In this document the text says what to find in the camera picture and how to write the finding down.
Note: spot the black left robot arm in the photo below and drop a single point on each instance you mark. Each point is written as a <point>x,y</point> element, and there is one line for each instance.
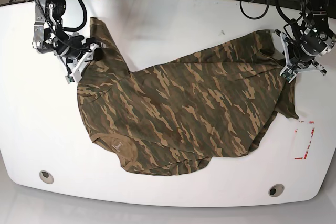
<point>312,38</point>

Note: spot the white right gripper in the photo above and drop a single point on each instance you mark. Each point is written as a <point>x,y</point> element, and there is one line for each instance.
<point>74,67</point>

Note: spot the right table cable grommet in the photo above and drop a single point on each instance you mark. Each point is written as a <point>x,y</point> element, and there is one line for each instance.
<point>276,190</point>

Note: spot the red tape rectangle marking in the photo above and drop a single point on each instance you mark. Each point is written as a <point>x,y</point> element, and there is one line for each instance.
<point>302,138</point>

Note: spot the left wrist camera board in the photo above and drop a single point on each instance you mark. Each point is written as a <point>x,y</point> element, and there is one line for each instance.
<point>288,74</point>

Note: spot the table cable grommet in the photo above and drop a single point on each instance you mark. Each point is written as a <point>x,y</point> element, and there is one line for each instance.
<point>276,190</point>
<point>46,177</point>

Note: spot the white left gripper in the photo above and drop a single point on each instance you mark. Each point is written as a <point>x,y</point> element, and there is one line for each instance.
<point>292,57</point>

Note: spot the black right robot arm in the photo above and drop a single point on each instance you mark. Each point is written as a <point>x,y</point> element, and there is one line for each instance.
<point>50,35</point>

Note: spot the camouflage t-shirt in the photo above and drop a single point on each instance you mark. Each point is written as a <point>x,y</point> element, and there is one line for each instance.
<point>173,118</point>

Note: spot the left table cable grommet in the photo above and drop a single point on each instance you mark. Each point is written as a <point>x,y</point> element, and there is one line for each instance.
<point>46,177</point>

